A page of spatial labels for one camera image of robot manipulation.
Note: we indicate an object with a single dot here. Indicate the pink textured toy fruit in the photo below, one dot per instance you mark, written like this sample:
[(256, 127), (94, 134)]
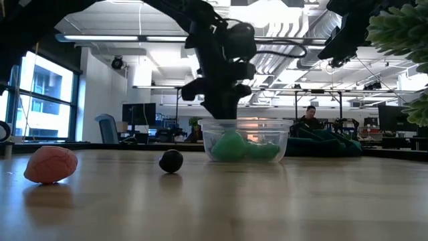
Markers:
[(50, 165)]

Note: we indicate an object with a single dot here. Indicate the black computer monitor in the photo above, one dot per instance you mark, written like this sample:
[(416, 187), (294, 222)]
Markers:
[(138, 114), (398, 117)]

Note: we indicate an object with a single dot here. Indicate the dark green cloth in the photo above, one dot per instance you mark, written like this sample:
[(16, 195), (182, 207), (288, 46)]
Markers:
[(324, 144)]

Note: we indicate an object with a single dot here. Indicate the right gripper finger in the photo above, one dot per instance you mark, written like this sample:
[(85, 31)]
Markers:
[(337, 45)]

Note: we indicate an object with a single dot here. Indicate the black ceiling camera rig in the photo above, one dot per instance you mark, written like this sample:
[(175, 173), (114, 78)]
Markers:
[(342, 63)]

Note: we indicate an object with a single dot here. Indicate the green toy cucumber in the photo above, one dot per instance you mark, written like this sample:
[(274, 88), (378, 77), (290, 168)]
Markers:
[(264, 151)]

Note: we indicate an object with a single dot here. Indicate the silver ventilation duct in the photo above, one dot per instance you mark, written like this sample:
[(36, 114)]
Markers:
[(301, 30)]

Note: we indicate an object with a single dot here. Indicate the black toy cherry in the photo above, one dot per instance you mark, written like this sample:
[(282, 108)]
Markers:
[(171, 161)]

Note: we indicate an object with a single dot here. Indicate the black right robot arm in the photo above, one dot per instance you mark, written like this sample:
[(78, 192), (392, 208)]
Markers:
[(384, 6)]

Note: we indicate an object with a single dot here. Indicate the long ceiling light rail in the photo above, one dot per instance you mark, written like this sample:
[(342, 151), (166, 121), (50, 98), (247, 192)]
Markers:
[(100, 37)]

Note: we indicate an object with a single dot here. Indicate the dark-framed window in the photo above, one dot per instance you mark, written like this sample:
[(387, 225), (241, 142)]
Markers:
[(47, 87)]

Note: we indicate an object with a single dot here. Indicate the clear plastic tupperware container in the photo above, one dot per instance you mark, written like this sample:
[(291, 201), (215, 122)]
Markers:
[(277, 134)]

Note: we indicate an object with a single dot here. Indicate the bright green round toy fruit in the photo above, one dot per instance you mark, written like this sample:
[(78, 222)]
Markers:
[(229, 147)]

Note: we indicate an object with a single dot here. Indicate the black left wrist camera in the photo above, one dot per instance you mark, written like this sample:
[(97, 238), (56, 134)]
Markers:
[(191, 90)]

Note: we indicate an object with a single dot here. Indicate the black ceiling spotlight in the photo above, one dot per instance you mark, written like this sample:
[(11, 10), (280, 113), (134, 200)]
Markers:
[(117, 63)]

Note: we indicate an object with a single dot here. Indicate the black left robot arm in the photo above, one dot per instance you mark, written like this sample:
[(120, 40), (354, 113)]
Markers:
[(26, 26)]

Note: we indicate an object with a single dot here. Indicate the office chair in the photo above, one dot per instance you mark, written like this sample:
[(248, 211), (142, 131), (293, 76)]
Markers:
[(107, 129)]

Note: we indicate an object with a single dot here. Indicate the artificial green potted plant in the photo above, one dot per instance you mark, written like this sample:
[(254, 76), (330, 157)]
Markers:
[(401, 33)]

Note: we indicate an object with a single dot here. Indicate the black metal gantry frame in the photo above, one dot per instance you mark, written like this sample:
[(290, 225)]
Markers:
[(296, 100)]

